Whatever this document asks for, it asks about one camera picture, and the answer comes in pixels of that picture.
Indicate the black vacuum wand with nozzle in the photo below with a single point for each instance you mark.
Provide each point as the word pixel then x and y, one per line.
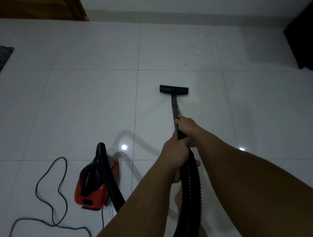
pixel 174 105

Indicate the person's right fingers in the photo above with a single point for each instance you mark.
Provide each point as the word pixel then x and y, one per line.
pixel 180 123

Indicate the dark patterned rug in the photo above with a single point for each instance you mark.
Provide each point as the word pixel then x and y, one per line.
pixel 5 57

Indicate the person's left thumb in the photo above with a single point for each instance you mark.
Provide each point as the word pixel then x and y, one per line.
pixel 176 136

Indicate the person's right forearm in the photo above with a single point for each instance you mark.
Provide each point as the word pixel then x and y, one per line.
pixel 244 185

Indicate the person's right hand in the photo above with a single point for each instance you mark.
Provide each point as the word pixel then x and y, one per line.
pixel 188 127

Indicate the scattered white crumbs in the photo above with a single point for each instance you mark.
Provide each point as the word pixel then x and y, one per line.
pixel 198 47

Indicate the person's left hand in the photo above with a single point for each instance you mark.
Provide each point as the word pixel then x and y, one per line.
pixel 173 152

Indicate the brown wooden door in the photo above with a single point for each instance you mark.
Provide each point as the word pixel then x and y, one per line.
pixel 41 9

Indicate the person's left forearm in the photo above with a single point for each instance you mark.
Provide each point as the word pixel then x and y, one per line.
pixel 144 200

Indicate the red and black vacuum cleaner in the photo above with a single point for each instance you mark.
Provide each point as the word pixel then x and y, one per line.
pixel 93 193

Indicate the dark furniture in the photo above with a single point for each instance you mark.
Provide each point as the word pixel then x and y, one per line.
pixel 302 39

